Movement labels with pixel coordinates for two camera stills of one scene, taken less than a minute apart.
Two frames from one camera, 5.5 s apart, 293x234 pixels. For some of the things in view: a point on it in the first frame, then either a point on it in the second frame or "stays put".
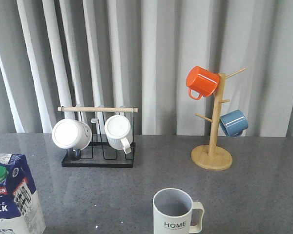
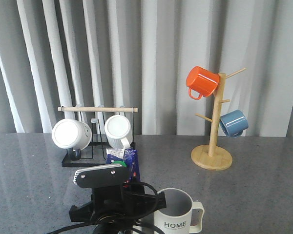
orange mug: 203,81 stays put
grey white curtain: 46,54 stays put
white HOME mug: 174,212 stays put
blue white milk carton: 15,206 -> 127,157
